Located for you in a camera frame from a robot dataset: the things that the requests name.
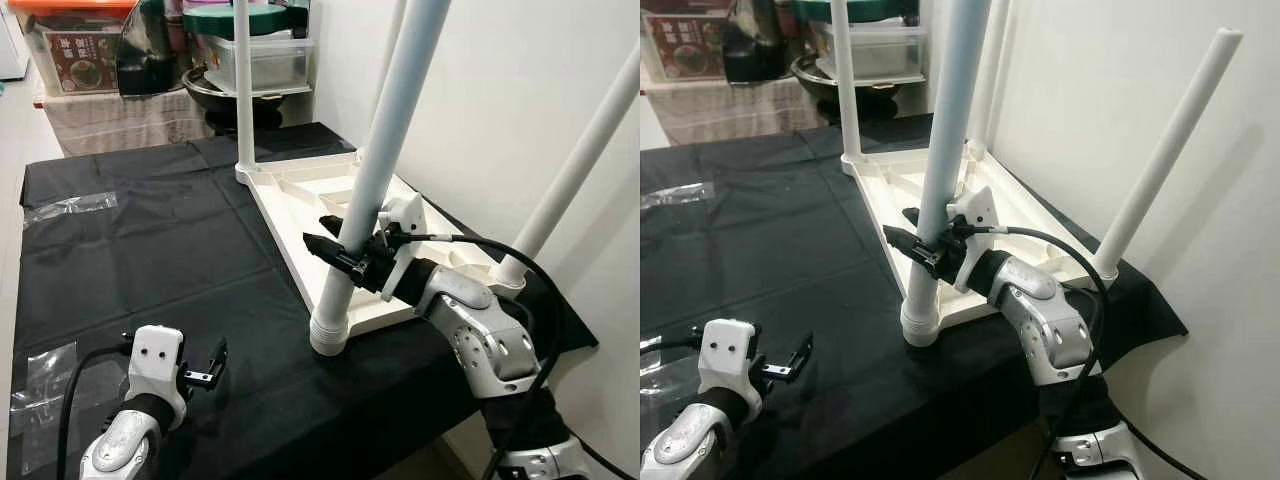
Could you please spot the black wok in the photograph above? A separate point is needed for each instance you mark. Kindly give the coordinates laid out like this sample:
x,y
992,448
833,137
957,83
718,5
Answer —
x,y
820,90
215,100

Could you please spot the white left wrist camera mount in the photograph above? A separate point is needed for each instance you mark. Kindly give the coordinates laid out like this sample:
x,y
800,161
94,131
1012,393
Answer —
x,y
730,345
158,350

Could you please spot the white refrigerator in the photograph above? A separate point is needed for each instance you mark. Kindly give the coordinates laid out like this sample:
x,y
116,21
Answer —
x,y
10,50

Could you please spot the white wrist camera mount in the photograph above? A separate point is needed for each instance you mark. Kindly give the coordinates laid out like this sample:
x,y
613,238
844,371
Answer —
x,y
730,345
975,210
158,350
405,215

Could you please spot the clear tape patch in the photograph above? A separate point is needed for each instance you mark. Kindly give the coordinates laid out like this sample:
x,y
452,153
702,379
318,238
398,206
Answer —
x,y
660,385
40,390

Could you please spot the black tablecloth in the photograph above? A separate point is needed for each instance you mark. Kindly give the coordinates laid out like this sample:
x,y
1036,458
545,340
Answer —
x,y
760,260
150,260

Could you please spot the white plastic children table top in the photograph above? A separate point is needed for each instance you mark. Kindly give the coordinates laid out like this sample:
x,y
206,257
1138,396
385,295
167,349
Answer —
x,y
290,215
890,200

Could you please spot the clear plastic storage box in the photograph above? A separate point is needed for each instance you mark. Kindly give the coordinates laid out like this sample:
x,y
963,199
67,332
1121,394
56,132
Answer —
x,y
275,62
885,50

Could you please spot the dark green round lid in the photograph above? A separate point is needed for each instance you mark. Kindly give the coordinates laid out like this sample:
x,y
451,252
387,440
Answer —
x,y
870,8
260,18

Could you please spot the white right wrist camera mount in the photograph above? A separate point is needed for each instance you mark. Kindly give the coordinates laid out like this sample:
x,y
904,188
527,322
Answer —
x,y
405,215
975,210

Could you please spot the black plastic bag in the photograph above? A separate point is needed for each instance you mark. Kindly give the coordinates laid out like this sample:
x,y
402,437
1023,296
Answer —
x,y
760,45
150,55

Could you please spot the clear plastic bag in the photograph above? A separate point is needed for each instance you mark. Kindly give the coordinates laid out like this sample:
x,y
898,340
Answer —
x,y
70,207
680,194

